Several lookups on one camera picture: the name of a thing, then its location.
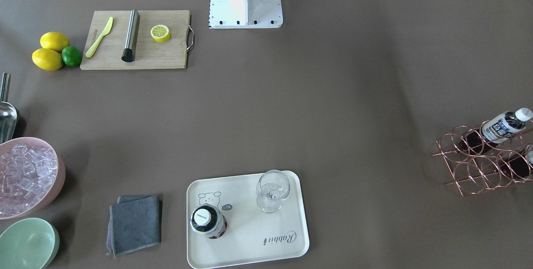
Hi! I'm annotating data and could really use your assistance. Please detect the lower yellow lemon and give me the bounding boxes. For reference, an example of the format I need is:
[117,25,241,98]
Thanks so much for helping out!
[32,48,64,70]

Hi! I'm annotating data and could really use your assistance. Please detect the tea bottle white cap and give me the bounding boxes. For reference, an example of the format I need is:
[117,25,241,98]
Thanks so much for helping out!
[189,203,228,239]

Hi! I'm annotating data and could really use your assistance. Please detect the cream rabbit tray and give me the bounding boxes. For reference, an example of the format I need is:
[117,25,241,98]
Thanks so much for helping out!
[185,170,310,269]

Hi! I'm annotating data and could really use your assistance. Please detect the metal ice scoop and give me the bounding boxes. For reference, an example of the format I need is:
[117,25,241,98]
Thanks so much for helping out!
[0,73,19,144]

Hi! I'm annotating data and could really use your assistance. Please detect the pink bowl with ice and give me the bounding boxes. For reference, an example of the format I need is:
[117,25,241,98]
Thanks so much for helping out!
[0,137,65,219]

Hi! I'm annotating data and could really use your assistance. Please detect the copper wire bottle basket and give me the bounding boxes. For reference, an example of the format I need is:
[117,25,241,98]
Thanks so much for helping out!
[433,121,532,196]

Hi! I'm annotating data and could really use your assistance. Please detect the green lime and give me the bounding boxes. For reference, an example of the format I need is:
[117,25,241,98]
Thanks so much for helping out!
[61,46,82,67]

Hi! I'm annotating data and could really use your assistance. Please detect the upper yellow lemon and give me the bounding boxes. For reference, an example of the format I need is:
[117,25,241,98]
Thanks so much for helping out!
[40,32,70,53]

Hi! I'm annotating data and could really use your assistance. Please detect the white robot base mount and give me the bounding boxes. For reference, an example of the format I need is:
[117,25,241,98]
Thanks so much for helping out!
[208,0,284,29]

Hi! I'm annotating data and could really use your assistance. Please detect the green bowl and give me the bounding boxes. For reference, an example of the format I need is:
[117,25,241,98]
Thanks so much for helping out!
[0,217,60,269]

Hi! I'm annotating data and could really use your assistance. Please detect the half lemon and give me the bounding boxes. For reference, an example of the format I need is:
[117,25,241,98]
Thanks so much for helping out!
[150,24,171,43]

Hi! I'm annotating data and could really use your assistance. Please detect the grey folded cloth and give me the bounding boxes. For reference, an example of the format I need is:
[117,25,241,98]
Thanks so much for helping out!
[106,195,162,257]

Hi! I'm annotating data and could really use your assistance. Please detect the yellow lemon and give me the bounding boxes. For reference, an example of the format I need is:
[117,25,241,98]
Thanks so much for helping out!
[40,32,70,53]
[32,48,64,70]

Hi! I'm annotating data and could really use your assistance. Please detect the clear wine glass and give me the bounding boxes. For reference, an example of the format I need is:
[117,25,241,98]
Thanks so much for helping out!
[256,169,291,213]

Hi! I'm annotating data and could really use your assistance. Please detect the steel muddler black tip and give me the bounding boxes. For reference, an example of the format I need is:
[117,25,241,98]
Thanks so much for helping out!
[121,10,140,62]

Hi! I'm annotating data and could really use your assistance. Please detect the yellow plastic knife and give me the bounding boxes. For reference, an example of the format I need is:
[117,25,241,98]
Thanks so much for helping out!
[85,17,114,58]

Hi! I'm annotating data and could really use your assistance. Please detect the bamboo cutting board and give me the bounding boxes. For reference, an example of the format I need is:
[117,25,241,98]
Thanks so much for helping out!
[80,10,191,70]

